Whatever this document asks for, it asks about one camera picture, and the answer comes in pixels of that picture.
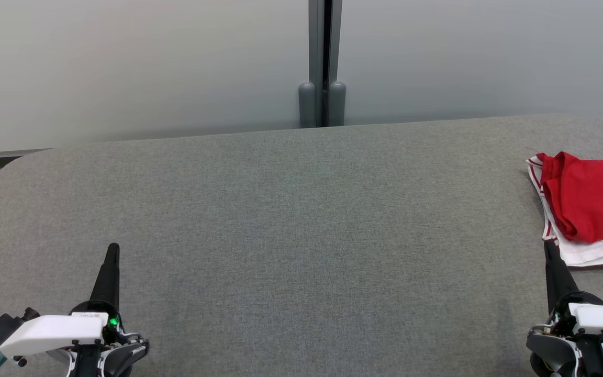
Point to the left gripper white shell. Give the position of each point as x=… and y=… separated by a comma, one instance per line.
x=50, y=332

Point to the red white-striped shorts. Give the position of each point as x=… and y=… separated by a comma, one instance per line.
x=594, y=254

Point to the red jersey shirt white sleeves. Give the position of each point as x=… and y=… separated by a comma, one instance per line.
x=594, y=199

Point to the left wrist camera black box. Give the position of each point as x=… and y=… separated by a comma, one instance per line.
x=6, y=327

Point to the grey partition post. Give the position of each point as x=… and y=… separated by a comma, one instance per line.
x=322, y=52

